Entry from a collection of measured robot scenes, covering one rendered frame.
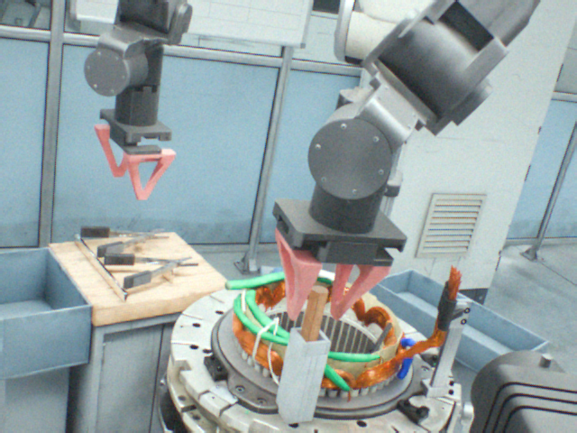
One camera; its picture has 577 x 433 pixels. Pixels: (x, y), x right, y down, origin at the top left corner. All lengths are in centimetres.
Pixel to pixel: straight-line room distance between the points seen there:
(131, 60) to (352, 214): 39
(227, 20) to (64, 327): 224
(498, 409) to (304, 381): 44
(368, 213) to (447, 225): 271
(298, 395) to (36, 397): 41
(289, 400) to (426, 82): 31
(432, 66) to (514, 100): 274
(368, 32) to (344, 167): 64
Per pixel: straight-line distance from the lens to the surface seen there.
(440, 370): 74
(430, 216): 315
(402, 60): 51
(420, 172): 304
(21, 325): 84
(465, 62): 51
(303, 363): 62
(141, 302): 87
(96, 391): 92
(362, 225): 55
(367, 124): 45
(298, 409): 65
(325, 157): 46
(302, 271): 54
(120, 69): 82
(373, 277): 58
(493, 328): 107
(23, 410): 94
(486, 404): 22
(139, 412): 99
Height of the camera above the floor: 150
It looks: 21 degrees down
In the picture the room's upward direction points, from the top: 11 degrees clockwise
